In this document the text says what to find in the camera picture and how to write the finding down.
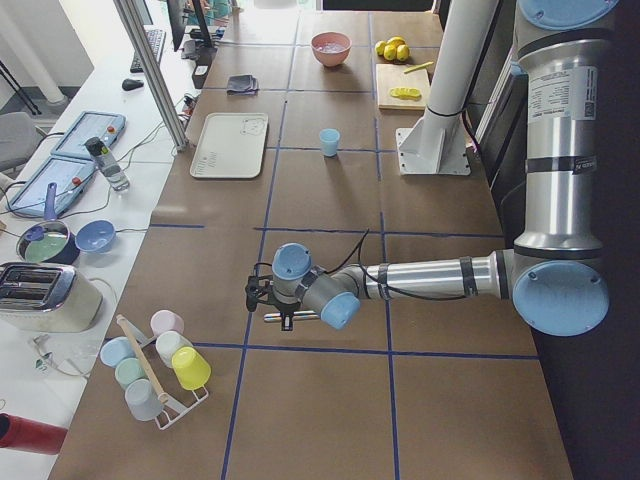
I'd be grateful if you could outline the blue teach pendant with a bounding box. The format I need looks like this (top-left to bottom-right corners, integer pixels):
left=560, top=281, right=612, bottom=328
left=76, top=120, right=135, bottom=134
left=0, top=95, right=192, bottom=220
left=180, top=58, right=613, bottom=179
left=50, top=111, right=126, bottom=159
left=8, top=155, right=95, bottom=218

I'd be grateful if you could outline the wooden cutting board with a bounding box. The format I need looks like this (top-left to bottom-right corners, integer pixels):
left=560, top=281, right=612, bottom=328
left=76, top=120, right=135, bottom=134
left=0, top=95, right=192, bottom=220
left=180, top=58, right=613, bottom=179
left=376, top=64, right=430, bottom=110

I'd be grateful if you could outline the blue cup on rack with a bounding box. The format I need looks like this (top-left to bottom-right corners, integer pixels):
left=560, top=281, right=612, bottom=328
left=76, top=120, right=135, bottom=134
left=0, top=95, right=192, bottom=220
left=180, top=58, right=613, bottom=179
left=99, top=336, right=135, bottom=368

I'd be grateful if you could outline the black computer mouse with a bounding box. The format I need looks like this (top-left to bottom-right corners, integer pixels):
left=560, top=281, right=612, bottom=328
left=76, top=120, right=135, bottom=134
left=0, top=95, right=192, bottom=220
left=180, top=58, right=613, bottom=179
left=121, top=78, right=144, bottom=92

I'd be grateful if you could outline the clear ice cubes pile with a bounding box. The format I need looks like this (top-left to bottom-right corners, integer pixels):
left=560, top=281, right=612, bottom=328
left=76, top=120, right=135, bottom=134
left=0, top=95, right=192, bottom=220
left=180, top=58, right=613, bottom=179
left=316, top=42, right=345, bottom=55

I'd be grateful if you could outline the grey folded cloth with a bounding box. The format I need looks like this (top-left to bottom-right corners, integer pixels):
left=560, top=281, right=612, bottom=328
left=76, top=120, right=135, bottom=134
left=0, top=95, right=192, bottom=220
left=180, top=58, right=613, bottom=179
left=226, top=74, right=259, bottom=95

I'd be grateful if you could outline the clear water bottle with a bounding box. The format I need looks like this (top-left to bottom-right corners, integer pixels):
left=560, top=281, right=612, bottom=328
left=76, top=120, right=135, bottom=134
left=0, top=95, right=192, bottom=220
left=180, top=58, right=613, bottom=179
left=84, top=137, right=130, bottom=192

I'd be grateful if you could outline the yellow green plastic knife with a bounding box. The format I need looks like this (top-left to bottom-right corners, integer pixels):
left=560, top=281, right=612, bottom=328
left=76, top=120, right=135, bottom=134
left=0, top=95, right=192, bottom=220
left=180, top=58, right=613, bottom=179
left=403, top=61, right=434, bottom=75

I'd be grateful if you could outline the yellow cup on rack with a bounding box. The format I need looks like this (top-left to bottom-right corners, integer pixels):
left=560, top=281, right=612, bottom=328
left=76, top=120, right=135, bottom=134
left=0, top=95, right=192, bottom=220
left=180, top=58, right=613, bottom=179
left=171, top=346, right=212, bottom=391

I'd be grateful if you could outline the blue bowl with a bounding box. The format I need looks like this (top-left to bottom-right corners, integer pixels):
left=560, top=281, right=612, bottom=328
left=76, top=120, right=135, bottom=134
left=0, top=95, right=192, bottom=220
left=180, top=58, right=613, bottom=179
left=75, top=220, right=116, bottom=253

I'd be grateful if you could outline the white cup on rack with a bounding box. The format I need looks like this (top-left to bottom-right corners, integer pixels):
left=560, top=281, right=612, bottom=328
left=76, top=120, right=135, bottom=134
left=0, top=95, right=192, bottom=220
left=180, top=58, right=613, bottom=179
left=155, top=330, right=193, bottom=369

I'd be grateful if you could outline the pink cup on rack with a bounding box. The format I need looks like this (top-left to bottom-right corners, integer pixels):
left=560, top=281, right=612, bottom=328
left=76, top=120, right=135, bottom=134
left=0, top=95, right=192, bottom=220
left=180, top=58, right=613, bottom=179
left=150, top=309, right=185, bottom=337

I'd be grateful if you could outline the white cup rack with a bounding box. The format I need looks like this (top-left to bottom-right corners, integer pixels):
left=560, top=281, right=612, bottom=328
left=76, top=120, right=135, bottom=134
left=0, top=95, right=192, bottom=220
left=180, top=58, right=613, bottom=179
left=115, top=314, right=210, bottom=431

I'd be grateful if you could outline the green cup on rack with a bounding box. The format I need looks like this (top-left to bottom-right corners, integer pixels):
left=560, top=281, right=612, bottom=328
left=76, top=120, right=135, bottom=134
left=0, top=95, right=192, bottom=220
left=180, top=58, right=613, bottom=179
left=114, top=357, right=147, bottom=390

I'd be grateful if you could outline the grey cup on rack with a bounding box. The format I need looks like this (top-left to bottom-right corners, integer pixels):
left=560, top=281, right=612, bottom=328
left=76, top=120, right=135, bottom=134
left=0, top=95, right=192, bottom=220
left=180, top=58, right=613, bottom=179
left=124, top=378, right=163, bottom=421

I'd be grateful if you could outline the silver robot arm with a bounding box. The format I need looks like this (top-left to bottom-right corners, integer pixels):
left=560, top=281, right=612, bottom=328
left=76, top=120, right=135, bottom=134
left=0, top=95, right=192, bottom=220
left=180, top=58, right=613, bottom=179
left=245, top=1, right=616, bottom=336

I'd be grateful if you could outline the steel muddler with black tip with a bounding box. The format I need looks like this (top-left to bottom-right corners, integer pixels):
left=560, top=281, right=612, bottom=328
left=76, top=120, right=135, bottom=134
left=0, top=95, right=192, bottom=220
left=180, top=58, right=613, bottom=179
left=263, top=311, right=320, bottom=324

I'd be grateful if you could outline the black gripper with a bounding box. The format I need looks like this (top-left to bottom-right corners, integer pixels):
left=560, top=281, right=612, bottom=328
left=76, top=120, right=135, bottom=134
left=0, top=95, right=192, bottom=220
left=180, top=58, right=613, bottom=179
left=245, top=273, right=301, bottom=331

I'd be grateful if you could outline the light blue cup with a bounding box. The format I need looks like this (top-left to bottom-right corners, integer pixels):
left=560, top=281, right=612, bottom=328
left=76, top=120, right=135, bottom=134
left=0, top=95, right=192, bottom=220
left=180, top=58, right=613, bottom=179
left=319, top=128, right=341, bottom=157

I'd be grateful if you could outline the cream toaster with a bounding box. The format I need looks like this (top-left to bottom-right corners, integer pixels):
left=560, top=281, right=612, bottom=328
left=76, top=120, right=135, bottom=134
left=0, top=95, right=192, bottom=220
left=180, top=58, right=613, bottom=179
left=1, top=262, right=102, bottom=333

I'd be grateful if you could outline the dark blue pot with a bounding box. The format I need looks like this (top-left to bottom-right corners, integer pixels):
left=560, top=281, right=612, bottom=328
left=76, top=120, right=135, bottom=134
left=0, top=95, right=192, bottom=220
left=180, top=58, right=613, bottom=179
left=16, top=182, right=80, bottom=265

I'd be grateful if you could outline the cream bear tray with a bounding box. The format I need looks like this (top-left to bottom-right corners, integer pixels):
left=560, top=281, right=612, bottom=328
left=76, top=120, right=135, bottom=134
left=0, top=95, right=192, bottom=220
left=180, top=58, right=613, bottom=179
left=190, top=113, right=269, bottom=179

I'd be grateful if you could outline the aluminium frame post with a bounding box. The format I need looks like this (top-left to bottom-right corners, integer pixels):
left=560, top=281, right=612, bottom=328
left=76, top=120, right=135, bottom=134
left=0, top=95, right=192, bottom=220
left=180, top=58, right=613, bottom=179
left=114, top=0, right=188, bottom=152

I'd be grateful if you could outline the pink bowl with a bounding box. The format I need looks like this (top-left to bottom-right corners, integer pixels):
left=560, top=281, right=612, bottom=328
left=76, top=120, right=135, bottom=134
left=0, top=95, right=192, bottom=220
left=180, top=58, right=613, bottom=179
left=311, top=32, right=352, bottom=67

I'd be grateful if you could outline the yellow lemon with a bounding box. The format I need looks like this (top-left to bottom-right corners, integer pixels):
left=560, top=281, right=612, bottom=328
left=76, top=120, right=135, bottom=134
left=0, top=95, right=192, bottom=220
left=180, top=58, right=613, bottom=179
left=387, top=36, right=406, bottom=46
left=383, top=44, right=397, bottom=61
left=396, top=44, right=410, bottom=62
left=375, top=41, right=386, bottom=56

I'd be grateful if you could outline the lemon slices row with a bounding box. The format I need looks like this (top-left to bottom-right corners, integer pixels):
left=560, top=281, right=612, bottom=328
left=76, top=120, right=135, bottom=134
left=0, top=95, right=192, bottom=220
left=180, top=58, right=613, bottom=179
left=389, top=87, right=422, bottom=100

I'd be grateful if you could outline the red bottle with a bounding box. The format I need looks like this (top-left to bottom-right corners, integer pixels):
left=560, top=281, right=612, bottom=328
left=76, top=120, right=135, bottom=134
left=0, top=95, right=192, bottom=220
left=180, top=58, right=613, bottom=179
left=1, top=413, right=68, bottom=455

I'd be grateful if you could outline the black keyboard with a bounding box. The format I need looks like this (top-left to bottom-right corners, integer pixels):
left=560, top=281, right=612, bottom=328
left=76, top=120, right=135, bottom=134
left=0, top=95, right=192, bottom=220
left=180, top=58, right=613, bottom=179
left=129, top=28, right=167, bottom=73

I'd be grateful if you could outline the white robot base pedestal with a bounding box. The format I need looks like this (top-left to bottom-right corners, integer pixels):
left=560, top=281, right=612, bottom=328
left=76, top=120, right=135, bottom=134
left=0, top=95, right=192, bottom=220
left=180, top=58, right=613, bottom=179
left=396, top=0, right=499, bottom=176

